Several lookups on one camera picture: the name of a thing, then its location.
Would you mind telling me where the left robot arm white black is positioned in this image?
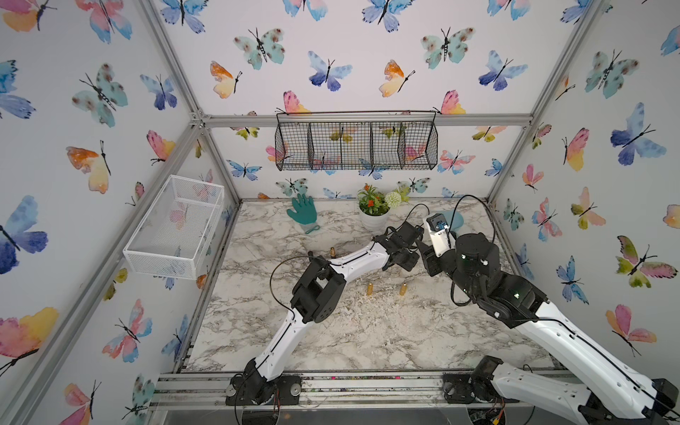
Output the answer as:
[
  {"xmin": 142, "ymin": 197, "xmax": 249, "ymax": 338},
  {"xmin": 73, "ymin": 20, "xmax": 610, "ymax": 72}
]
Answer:
[{"xmin": 235, "ymin": 222, "xmax": 424, "ymax": 405}]

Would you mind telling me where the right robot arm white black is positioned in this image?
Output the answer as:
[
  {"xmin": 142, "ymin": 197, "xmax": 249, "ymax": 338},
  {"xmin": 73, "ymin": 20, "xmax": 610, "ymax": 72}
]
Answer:
[{"xmin": 417, "ymin": 232, "xmax": 679, "ymax": 424}]

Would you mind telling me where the potted artificial plant white pot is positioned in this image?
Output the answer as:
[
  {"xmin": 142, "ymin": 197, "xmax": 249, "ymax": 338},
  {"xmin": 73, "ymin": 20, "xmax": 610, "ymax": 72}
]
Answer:
[{"xmin": 358, "ymin": 184, "xmax": 410, "ymax": 234}]

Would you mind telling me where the light blue dustpan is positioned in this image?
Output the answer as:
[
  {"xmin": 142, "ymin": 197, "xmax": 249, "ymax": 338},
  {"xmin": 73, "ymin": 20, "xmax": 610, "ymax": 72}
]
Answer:
[{"xmin": 443, "ymin": 210, "xmax": 465, "ymax": 233}]

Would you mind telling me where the green hand-shaped brush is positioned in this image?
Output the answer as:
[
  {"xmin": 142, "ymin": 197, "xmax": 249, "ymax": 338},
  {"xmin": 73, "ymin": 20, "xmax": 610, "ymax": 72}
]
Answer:
[{"xmin": 287, "ymin": 194, "xmax": 321, "ymax": 234}]

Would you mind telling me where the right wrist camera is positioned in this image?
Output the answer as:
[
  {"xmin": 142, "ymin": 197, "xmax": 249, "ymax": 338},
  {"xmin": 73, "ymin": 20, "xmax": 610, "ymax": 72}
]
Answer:
[{"xmin": 424, "ymin": 212, "xmax": 452, "ymax": 258}]

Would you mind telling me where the black wire wall basket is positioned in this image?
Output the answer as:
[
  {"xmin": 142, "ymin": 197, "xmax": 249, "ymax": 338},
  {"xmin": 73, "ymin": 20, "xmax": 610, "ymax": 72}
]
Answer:
[{"xmin": 270, "ymin": 111, "xmax": 439, "ymax": 172}]

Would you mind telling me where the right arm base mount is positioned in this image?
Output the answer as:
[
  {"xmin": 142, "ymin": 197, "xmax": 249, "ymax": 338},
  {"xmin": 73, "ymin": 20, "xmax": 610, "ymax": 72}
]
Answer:
[{"xmin": 442, "ymin": 355, "xmax": 519, "ymax": 405}]

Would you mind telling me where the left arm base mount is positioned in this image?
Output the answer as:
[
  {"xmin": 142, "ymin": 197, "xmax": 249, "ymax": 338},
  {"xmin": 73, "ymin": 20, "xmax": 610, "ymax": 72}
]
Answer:
[{"xmin": 225, "ymin": 361, "xmax": 302, "ymax": 407}]

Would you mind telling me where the white mesh wall basket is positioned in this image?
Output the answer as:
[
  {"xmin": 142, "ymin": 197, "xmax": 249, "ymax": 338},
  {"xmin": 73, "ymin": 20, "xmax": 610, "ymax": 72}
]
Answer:
[{"xmin": 123, "ymin": 175, "xmax": 225, "ymax": 280}]

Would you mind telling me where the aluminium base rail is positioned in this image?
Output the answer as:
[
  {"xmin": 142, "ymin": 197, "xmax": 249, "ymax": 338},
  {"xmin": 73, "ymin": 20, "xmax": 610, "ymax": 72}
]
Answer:
[{"xmin": 151, "ymin": 369, "xmax": 472, "ymax": 411}]

